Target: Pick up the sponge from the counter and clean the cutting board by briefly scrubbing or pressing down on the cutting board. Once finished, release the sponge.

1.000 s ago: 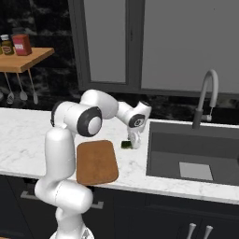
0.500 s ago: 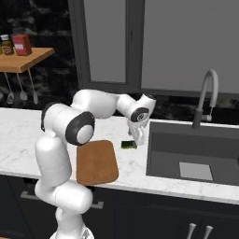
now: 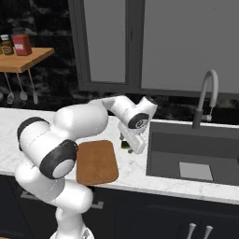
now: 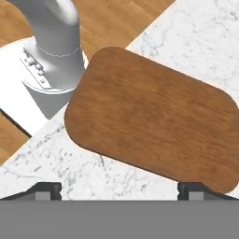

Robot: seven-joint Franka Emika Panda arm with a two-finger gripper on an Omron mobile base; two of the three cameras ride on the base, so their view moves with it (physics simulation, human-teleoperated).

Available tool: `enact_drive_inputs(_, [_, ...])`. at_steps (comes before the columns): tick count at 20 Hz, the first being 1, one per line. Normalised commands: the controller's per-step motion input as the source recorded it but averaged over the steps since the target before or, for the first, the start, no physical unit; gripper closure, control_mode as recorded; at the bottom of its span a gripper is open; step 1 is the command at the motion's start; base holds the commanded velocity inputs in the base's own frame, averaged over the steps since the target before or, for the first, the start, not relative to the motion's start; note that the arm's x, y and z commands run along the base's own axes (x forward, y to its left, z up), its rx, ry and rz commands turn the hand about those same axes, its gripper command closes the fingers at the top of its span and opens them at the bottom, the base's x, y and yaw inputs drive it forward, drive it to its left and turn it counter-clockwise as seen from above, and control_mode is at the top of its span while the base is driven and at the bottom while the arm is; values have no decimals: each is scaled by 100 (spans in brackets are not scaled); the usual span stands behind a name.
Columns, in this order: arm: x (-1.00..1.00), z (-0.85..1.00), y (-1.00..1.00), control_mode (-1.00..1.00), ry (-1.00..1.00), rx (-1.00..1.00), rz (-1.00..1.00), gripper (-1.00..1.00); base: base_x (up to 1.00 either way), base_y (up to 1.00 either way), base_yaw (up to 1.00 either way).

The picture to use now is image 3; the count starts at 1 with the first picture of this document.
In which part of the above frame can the hanging metal spoon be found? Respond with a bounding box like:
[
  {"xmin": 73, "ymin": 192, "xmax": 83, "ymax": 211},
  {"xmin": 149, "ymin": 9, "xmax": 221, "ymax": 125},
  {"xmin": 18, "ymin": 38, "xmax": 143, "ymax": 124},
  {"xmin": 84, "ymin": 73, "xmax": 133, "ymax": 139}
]
[{"xmin": 3, "ymin": 72, "xmax": 15, "ymax": 105}]

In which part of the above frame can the silver cupboard handle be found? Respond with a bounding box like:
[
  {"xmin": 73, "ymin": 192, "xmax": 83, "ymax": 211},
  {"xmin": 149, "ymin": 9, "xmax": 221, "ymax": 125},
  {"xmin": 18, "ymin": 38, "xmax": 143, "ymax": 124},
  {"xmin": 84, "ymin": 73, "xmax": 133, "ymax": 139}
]
[
  {"xmin": 202, "ymin": 225, "xmax": 214, "ymax": 239},
  {"xmin": 186, "ymin": 222, "xmax": 197, "ymax": 239}
]

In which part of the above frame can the wooden wall shelf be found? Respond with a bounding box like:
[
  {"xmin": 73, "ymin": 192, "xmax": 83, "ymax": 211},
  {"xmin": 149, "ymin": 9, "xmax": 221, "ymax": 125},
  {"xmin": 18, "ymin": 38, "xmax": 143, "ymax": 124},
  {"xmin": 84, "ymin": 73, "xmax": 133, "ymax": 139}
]
[{"xmin": 0, "ymin": 47, "xmax": 56, "ymax": 74}]

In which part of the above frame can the dark drawer front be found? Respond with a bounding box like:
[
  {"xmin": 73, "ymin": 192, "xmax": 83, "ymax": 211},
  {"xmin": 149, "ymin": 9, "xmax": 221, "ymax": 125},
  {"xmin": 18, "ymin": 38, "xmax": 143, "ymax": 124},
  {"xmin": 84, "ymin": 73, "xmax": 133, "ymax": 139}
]
[{"xmin": 18, "ymin": 176, "xmax": 148, "ymax": 218}]

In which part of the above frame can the grey framed window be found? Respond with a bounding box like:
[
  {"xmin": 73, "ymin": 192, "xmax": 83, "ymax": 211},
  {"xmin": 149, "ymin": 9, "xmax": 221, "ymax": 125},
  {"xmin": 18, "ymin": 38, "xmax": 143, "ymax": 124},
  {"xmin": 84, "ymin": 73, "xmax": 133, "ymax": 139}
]
[{"xmin": 67, "ymin": 0, "xmax": 239, "ymax": 100}]

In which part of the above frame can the grey curved tap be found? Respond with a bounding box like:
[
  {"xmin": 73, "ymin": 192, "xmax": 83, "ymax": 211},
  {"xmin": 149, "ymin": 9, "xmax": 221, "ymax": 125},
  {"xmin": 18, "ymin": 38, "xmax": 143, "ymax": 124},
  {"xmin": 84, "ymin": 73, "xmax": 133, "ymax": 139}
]
[{"xmin": 191, "ymin": 68, "xmax": 219, "ymax": 131}]

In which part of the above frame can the hanging metal ladle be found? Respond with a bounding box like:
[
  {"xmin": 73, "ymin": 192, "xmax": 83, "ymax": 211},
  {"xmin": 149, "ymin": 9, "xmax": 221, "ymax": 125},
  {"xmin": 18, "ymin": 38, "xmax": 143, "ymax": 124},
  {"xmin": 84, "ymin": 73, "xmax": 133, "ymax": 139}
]
[{"xmin": 16, "ymin": 72, "xmax": 29, "ymax": 102}]

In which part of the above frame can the red canister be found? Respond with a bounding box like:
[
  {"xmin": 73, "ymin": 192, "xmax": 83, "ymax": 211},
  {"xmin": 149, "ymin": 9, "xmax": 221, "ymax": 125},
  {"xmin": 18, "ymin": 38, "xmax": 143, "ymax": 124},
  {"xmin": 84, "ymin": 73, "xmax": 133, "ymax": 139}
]
[{"xmin": 11, "ymin": 33, "xmax": 33, "ymax": 57}]

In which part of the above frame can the green sponge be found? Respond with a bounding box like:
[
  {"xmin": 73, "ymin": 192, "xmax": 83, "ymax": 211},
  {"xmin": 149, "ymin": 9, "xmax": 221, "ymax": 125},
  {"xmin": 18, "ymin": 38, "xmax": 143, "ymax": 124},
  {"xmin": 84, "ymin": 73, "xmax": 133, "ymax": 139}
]
[{"xmin": 120, "ymin": 140, "xmax": 134, "ymax": 154}]

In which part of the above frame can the dark cupboard door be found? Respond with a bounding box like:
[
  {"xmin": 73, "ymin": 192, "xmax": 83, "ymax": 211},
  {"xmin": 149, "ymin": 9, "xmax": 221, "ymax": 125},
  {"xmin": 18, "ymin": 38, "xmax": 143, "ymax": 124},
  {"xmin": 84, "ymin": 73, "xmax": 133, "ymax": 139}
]
[
  {"xmin": 199, "ymin": 214, "xmax": 239, "ymax": 239},
  {"xmin": 92, "ymin": 202, "xmax": 204, "ymax": 239}
]

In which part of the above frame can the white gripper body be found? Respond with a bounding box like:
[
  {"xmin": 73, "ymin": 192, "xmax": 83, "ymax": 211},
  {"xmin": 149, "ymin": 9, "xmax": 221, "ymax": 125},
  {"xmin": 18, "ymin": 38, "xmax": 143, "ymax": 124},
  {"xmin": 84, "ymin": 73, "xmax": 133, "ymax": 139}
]
[{"xmin": 124, "ymin": 130, "xmax": 148, "ymax": 155}]

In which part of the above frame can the yellow label jar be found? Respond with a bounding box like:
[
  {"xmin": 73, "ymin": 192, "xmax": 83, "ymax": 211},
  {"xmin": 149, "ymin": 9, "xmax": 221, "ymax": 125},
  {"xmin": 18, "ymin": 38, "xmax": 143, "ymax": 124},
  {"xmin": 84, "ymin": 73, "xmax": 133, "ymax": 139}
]
[{"xmin": 0, "ymin": 34, "xmax": 15, "ymax": 56}]

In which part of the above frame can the hanging metal spatula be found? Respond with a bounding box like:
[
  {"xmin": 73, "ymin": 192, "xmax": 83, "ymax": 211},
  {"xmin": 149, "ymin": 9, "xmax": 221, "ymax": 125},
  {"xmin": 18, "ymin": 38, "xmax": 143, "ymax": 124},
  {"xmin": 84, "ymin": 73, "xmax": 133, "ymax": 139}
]
[{"xmin": 27, "ymin": 68, "xmax": 39, "ymax": 105}]

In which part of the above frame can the silver drawer handle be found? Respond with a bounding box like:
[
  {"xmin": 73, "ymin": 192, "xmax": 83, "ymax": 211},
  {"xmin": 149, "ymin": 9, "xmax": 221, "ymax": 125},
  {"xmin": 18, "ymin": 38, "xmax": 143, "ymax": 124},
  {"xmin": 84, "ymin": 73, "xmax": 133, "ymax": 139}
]
[{"xmin": 20, "ymin": 190, "xmax": 105, "ymax": 210}]

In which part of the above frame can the brown wooden cutting board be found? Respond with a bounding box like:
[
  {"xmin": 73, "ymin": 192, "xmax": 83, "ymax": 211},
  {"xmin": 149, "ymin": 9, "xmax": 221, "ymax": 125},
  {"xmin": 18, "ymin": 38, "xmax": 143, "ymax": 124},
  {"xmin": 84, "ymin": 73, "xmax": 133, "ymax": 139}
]
[{"xmin": 76, "ymin": 139, "xmax": 120, "ymax": 187}]

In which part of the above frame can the grey sink basin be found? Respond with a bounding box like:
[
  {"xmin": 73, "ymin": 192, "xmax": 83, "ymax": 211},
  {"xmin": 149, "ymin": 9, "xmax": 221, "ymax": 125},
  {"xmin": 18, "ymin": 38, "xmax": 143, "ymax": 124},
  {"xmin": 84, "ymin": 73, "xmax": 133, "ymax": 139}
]
[{"xmin": 146, "ymin": 120, "xmax": 239, "ymax": 187}]

